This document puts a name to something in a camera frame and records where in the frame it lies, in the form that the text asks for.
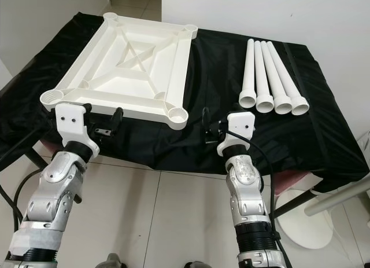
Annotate pink table with black legs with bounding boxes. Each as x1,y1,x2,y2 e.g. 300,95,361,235
26,139,321,219

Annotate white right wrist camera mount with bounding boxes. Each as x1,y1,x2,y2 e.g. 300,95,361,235
216,111,257,159

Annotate white plastic table leg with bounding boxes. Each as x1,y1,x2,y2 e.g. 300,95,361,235
253,41,275,113
238,39,258,109
267,42,310,116
260,41,294,115

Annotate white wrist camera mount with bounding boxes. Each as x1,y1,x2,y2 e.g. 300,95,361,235
216,111,257,159
55,102,101,159

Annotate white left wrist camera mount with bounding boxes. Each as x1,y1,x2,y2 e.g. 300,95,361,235
55,102,101,159

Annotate grey left robot foot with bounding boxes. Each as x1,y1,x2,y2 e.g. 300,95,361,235
103,253,127,268

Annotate grey robot foot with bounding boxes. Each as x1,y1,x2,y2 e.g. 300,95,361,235
103,253,127,268
184,259,216,268

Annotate black table cloth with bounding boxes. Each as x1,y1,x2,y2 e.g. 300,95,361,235
0,12,370,194

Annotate grey right robot foot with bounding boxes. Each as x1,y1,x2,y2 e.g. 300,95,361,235
184,259,216,268

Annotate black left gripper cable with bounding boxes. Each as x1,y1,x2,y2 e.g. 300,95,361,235
0,164,35,234

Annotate white plastic children table top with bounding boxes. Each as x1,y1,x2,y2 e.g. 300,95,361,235
40,12,198,130

